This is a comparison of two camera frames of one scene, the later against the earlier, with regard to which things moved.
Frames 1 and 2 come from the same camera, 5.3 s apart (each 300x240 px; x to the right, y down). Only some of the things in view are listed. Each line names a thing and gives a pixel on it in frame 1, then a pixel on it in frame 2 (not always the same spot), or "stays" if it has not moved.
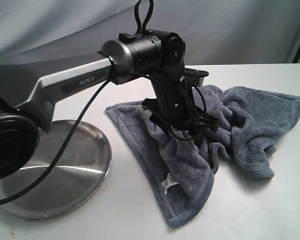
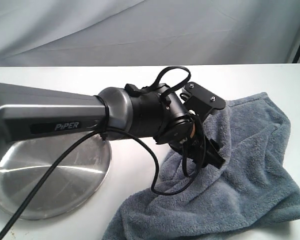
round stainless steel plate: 79,175 stays
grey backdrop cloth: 216,32 stays
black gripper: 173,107 to 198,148
